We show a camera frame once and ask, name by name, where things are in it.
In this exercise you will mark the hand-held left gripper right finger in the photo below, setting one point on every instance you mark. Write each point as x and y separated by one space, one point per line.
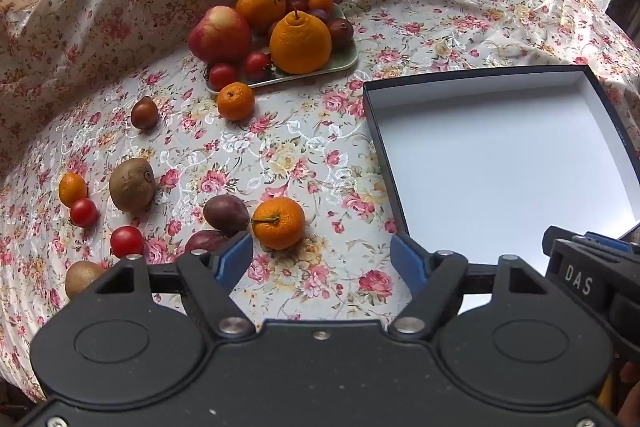
407 262

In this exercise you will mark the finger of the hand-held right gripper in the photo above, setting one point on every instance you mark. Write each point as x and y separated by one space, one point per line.
607 241

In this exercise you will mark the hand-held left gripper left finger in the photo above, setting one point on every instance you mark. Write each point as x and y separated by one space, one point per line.
235 257

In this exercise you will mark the reddish plum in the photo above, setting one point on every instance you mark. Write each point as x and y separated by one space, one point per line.
205 242

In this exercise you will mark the dark purple plum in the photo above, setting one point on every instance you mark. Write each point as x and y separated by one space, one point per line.
226 214

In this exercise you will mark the brown kiwi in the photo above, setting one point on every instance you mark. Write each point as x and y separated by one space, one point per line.
82 277
131 184

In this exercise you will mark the black box with white inside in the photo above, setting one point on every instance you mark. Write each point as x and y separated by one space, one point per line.
500 167

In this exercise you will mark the person's right hand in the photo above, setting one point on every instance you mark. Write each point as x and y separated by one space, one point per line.
631 407

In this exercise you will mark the floral tablecloth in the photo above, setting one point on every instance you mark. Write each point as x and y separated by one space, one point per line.
300 147

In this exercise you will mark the red cherry tomato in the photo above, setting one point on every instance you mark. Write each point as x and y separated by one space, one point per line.
84 212
257 64
222 76

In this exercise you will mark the pale green tray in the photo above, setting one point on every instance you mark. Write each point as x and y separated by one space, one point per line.
340 62

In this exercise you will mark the large knobbed orange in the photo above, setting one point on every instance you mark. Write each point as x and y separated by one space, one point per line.
260 7
300 44

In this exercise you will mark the red apple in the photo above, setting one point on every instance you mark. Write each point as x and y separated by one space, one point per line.
220 34

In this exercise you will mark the dark brown plum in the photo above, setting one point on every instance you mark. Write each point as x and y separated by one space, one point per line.
340 32

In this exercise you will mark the dark red plum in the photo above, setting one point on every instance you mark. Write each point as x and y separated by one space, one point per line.
298 5

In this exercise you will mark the tiny mandarin orange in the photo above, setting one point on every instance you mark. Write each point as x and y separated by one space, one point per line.
321 2

